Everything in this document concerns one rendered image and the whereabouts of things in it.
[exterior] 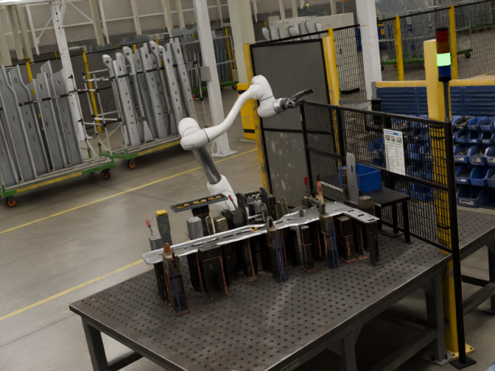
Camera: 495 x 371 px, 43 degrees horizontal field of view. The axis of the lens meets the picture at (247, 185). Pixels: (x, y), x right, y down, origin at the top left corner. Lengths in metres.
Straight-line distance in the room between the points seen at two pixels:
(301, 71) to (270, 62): 0.46
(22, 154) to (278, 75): 5.03
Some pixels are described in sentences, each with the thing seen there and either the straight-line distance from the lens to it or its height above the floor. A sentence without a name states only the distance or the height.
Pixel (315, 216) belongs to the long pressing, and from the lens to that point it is 4.05.
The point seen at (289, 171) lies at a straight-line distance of 6.92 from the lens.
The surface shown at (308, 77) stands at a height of 1.61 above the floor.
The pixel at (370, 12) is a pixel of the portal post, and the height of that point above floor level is 2.11.
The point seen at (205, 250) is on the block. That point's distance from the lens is 3.65.
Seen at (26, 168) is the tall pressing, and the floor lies 0.50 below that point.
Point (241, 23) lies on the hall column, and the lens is 11.70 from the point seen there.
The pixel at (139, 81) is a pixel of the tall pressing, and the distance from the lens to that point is 12.10.
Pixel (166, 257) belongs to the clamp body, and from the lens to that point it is 3.57.
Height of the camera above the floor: 2.28
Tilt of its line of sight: 15 degrees down
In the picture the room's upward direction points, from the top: 9 degrees counter-clockwise
